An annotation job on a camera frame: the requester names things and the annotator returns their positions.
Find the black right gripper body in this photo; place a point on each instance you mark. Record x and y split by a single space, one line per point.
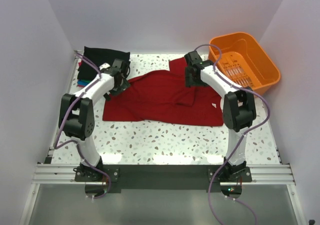
195 78

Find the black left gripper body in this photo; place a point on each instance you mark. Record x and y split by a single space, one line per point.
123 80

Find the red t shirt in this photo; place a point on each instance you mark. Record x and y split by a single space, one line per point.
162 96

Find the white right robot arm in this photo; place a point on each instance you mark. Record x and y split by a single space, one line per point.
238 112

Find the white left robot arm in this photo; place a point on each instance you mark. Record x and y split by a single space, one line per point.
77 119

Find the green folded t shirt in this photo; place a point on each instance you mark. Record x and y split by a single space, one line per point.
87 81

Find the blue folded t shirt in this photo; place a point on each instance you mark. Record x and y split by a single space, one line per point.
80 85

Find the orange plastic basket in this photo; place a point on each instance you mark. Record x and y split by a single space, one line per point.
245 62

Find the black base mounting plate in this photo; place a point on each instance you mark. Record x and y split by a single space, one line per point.
145 177

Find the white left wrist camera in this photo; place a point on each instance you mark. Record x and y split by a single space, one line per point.
103 67

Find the aluminium left frame rail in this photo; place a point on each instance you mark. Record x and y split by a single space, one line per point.
66 104

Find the aluminium frame rail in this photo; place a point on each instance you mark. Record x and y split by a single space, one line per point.
278 174
66 104

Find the aluminium front frame rail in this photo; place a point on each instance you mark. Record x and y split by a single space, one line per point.
278 174

